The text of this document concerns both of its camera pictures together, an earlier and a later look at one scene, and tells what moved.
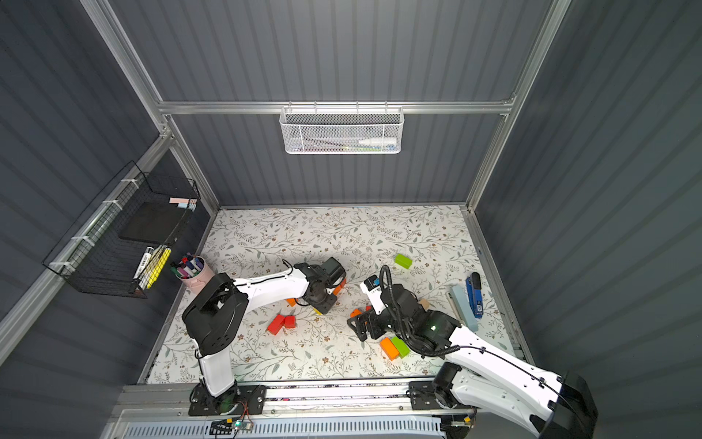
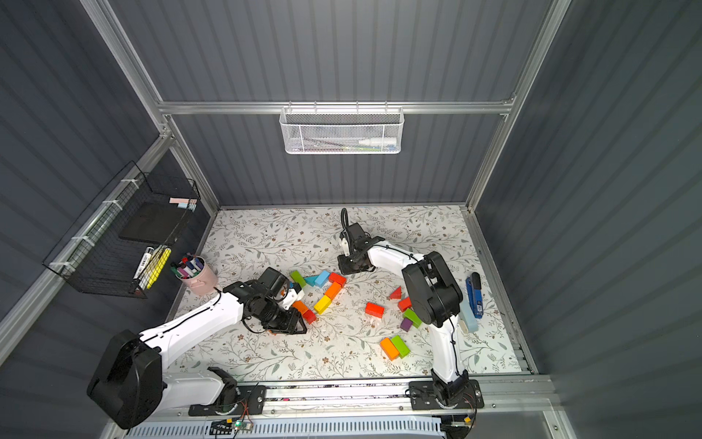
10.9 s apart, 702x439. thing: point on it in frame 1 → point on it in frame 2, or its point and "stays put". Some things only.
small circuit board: (226, 426) stays put
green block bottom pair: (402, 347) stays put
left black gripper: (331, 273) → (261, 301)
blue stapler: (473, 285) stays put
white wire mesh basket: (342, 130) stays put
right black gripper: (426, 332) → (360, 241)
